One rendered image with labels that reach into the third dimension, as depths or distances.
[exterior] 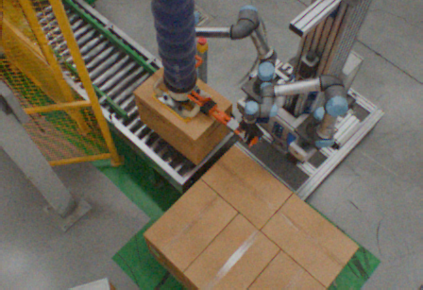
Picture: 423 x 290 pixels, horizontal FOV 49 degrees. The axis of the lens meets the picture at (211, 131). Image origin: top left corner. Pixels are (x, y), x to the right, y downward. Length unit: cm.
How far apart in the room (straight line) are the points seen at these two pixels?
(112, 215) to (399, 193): 252
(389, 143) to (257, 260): 190
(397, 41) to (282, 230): 274
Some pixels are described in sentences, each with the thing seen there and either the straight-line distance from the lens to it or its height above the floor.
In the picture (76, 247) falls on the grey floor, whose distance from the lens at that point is 409.
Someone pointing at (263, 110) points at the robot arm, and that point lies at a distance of 271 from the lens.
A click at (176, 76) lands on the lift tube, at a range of 292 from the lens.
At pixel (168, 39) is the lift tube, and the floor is 182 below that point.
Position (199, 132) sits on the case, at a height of 106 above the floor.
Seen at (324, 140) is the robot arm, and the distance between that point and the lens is 299.
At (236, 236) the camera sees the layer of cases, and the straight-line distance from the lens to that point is 342.
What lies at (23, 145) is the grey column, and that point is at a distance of 312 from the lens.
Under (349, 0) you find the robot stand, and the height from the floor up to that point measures 203.
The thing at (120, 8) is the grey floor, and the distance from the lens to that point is 538.
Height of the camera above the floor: 382
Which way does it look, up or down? 61 degrees down
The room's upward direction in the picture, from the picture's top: 2 degrees clockwise
